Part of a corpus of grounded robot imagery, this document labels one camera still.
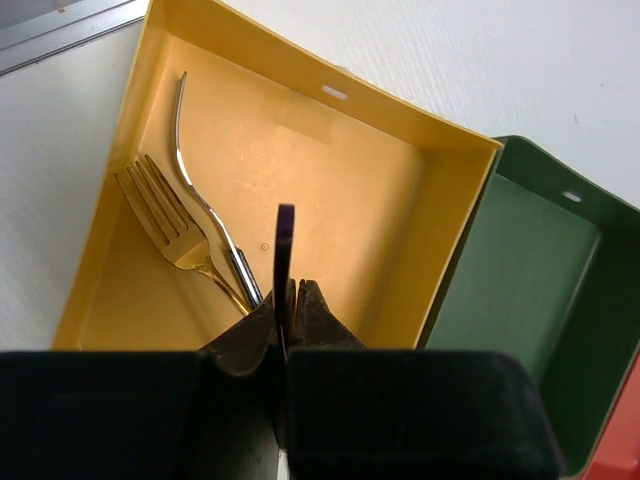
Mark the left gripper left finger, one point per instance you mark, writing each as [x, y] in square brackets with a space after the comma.
[242, 399]

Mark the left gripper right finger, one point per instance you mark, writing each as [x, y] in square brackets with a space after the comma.
[314, 325]

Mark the purple fork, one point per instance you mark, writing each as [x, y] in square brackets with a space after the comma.
[283, 296]

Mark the gold fork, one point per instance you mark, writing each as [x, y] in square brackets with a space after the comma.
[168, 224]

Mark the yellow square container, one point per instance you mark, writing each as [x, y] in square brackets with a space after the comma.
[382, 190]

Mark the green square container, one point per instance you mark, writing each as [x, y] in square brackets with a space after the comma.
[547, 272]

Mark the red square container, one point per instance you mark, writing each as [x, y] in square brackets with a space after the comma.
[617, 454]

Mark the aluminium table frame rail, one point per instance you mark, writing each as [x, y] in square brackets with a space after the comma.
[32, 31]

